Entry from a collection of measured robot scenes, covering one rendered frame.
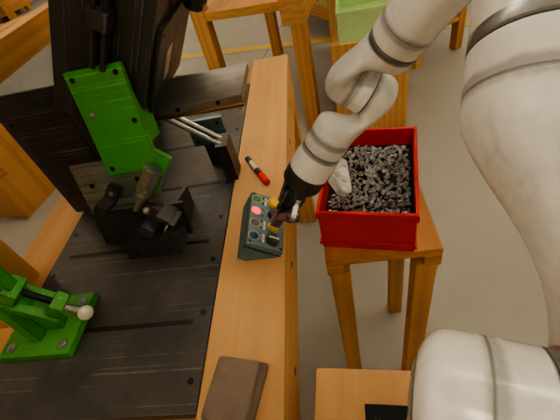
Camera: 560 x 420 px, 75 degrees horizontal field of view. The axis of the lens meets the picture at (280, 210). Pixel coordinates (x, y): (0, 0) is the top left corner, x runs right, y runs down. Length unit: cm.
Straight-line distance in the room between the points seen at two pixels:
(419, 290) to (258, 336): 49
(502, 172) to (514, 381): 11
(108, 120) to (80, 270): 36
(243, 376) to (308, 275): 124
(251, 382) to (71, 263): 56
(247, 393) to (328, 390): 14
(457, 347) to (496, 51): 17
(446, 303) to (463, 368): 151
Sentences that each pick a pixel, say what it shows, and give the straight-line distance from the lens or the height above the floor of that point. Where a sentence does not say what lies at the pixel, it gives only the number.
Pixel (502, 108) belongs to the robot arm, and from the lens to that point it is 24.
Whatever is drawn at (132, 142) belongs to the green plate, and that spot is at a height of 113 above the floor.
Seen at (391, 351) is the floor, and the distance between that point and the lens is 161.
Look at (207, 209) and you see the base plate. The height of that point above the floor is 90.
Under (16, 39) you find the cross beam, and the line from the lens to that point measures 133.
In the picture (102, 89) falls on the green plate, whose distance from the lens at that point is 78.
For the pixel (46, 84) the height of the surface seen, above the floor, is 124.
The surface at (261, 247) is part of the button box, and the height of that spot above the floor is 94.
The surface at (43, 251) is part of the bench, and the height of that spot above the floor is 88.
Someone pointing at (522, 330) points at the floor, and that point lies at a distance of 175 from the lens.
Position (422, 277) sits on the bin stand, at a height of 69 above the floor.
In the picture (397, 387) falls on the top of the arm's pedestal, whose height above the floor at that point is 85.
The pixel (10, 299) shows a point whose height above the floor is 104.
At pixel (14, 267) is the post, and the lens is 101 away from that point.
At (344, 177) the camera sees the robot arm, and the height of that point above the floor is 105.
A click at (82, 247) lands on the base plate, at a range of 101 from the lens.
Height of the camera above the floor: 148
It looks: 44 degrees down
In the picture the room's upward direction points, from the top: 16 degrees counter-clockwise
